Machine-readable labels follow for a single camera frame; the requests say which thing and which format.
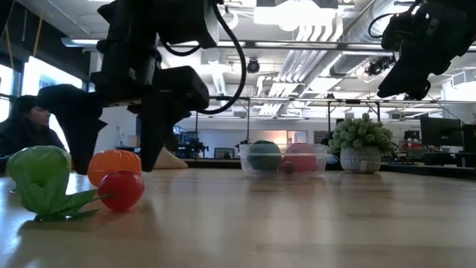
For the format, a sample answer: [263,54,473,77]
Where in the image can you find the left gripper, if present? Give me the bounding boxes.
[36,66,211,175]

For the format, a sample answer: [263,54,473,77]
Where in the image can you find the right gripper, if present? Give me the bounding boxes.
[377,0,462,101]

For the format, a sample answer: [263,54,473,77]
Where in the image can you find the orange toy fruit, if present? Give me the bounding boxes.
[87,149,144,187]

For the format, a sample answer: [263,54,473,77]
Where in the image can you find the green toy apple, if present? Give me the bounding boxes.
[6,144,72,194]

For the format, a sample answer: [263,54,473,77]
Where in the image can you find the clear plastic tupperware container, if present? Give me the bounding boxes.
[239,143,330,176]

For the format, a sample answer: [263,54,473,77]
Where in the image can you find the large red toy tomato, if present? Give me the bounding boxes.
[283,142,319,173]

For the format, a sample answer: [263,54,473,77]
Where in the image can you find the toy watermelon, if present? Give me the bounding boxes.
[246,140,283,172]

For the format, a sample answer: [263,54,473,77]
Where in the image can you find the black computer monitor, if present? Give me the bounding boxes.
[419,117,464,148]
[463,124,476,153]

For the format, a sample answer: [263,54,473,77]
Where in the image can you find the beige cloth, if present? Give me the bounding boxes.
[154,147,189,170]

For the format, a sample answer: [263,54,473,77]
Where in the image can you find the potted green succulent plant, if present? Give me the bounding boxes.
[329,112,395,174]

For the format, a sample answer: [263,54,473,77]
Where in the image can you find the long ceiling light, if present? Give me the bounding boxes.
[61,36,103,48]

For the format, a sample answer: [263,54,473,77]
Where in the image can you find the person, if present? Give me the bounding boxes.
[0,95,67,167]

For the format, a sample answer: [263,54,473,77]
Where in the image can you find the small framed picture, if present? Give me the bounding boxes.
[214,147,236,160]

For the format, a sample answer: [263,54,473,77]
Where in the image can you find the black mounted camera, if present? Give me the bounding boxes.
[366,55,396,77]

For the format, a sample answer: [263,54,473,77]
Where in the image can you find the silver ventilation duct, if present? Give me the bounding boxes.
[329,0,395,77]

